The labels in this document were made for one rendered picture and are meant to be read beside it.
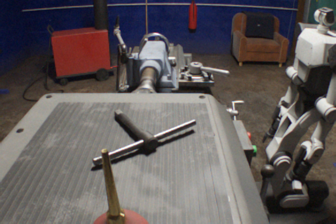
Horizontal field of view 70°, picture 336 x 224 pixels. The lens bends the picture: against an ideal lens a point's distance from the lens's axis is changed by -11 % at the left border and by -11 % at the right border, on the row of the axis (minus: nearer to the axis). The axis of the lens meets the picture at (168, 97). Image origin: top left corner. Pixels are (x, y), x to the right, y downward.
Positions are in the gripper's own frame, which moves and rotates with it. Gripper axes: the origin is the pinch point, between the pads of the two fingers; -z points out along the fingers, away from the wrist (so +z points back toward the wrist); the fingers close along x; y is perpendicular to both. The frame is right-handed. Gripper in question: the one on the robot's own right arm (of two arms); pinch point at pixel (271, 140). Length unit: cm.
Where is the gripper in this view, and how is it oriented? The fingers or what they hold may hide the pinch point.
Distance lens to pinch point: 193.2
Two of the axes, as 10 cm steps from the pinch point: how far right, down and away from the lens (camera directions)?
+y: -0.5, 4.4, -9.0
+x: -9.8, -2.0, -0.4
